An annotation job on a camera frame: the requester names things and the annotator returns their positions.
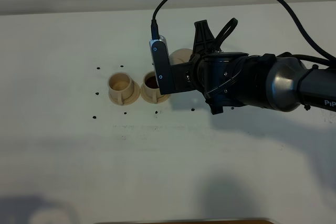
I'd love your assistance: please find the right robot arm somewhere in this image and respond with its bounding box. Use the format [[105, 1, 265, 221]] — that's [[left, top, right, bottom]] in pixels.
[[169, 18, 335, 114]]

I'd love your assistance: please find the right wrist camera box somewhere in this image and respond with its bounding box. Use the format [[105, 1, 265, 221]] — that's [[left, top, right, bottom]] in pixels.
[[150, 35, 175, 94]]

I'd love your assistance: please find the beige teapot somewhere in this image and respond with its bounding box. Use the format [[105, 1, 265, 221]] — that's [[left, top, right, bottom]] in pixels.
[[169, 48, 193, 65]]

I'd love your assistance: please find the right beige teacup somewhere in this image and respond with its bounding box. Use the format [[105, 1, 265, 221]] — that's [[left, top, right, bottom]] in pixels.
[[143, 71, 159, 88]]

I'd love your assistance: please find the beige teacup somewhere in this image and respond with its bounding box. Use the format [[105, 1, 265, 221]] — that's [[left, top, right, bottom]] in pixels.
[[143, 71, 159, 88], [108, 72, 134, 105]]

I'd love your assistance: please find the left beige teacup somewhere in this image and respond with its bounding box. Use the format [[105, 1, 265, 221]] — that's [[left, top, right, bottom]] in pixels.
[[108, 72, 134, 105]]

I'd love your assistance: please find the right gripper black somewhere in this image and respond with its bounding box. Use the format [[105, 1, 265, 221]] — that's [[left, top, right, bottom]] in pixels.
[[171, 20, 248, 115]]

